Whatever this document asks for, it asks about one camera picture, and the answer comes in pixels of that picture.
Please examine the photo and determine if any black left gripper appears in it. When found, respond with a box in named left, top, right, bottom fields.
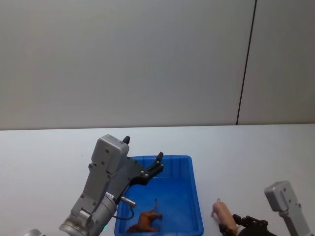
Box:
left=106, top=135, right=165, bottom=205

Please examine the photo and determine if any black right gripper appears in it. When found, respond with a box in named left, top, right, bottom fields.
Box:
left=218, top=213, right=272, bottom=236

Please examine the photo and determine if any pink toy pig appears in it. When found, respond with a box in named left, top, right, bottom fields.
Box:
left=211, top=197, right=239, bottom=232

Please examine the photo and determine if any blue plastic bin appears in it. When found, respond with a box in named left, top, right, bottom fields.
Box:
left=114, top=154, right=205, bottom=236

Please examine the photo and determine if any brown toy lion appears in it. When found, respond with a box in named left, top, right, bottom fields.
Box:
left=126, top=198, right=163, bottom=233

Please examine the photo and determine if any thin dark cable, silver plug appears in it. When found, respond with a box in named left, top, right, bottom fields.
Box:
left=114, top=196, right=137, bottom=220

